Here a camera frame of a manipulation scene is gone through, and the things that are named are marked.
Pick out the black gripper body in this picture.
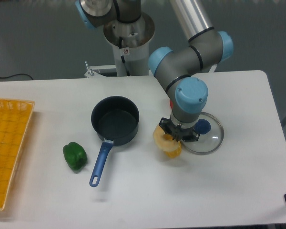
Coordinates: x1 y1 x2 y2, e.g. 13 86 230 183
170 118 194 133

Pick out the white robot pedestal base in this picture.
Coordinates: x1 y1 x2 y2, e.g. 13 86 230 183
85 5 155 76

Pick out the yellow woven basket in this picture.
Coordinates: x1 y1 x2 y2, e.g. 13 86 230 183
0 98 35 211

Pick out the beige toy donut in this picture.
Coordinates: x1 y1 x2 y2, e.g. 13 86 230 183
153 125 180 152

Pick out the glass pot lid blue knob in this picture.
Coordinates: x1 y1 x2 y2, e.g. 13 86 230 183
181 112 224 155

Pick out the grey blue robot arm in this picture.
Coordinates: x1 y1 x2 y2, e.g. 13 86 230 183
75 0 234 142

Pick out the dark blue saucepan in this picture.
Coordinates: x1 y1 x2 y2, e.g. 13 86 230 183
89 96 140 187

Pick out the black cable on floor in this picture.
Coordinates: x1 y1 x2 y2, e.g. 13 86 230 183
0 73 34 80

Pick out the green toy bell pepper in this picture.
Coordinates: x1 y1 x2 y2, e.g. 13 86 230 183
62 142 88 172

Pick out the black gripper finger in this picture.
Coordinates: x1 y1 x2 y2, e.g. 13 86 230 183
179 130 200 142
159 117 179 141

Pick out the yellow toy corn cob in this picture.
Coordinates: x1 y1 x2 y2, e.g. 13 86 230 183
163 134 182 158

